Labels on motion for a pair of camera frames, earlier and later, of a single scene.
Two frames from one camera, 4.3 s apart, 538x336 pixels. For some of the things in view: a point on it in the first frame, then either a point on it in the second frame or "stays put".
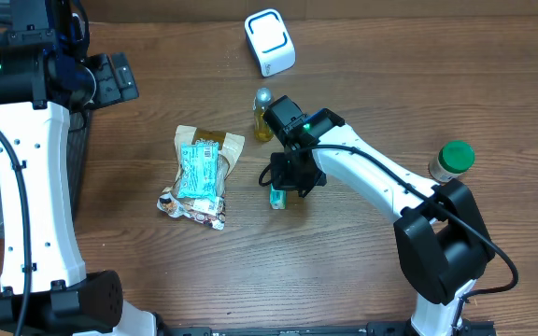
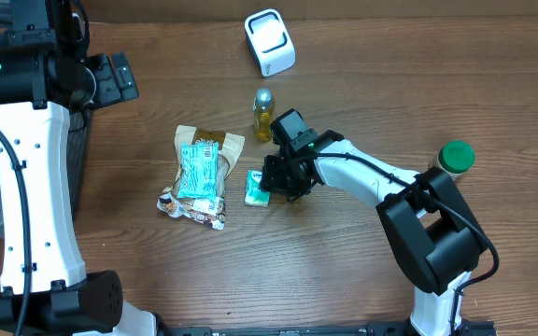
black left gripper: x=113 y=91 stays put
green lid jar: x=454 y=159 stays put
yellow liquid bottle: x=261 y=101 stays put
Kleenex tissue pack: x=277 y=198 to x=254 y=193
